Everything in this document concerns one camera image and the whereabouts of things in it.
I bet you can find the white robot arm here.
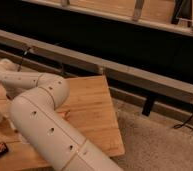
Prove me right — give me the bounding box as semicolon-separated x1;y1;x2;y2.
0;59;123;171

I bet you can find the orange carrot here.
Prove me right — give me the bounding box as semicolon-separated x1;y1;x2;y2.
58;110;70;119

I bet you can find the black bracket under rail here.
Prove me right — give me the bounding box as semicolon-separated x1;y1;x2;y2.
142;95;155;116

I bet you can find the black cable on left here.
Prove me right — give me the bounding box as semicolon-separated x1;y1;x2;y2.
17;45;34;73

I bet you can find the black cable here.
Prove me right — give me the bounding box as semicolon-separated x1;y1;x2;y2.
17;45;34;73
172;99;193;143

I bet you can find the black cable on right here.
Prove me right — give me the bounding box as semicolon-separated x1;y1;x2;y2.
172;99;193;143

